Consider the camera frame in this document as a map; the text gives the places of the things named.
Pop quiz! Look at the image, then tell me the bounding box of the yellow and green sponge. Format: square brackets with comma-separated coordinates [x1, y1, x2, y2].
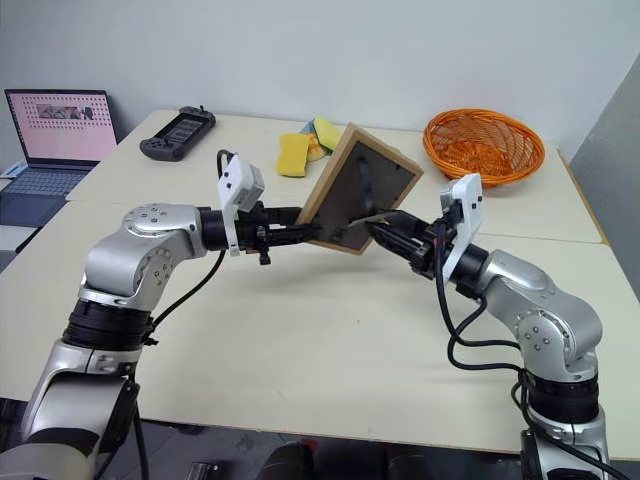
[311, 115, 343, 152]

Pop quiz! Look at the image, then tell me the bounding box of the wooden picture frame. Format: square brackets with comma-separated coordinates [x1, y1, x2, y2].
[295, 122, 425, 258]

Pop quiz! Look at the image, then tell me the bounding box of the open grey laptop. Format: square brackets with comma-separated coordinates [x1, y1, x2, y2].
[0, 88, 119, 204]

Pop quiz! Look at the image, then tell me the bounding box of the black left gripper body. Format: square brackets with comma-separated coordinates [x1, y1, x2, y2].
[235, 201, 274, 267]

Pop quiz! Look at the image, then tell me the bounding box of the orange woven basket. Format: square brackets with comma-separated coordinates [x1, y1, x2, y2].
[422, 108, 547, 188]

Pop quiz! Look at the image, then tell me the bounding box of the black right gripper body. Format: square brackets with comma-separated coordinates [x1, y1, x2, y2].
[407, 215, 454, 281]

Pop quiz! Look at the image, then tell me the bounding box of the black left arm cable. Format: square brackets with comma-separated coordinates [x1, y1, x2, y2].
[127, 148, 239, 480]

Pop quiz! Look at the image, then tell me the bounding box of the dark rounded shape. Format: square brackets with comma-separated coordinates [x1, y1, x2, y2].
[267, 439, 318, 480]

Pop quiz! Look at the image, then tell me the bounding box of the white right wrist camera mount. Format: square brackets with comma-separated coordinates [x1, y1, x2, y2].
[439, 173, 488, 287]

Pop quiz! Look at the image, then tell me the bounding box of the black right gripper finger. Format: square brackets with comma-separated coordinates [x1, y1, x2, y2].
[365, 224, 425, 261]
[394, 210, 433, 241]

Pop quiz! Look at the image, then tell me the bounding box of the grey partition panel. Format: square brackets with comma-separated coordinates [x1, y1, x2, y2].
[569, 60, 640, 307]

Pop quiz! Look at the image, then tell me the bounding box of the black handheld game controller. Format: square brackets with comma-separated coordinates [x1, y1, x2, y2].
[138, 104, 218, 163]

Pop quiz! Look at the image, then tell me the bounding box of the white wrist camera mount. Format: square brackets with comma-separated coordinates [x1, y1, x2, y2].
[439, 173, 488, 287]
[216, 154, 267, 257]

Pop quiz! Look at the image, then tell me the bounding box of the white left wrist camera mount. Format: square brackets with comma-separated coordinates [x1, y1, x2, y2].
[216, 154, 267, 257]

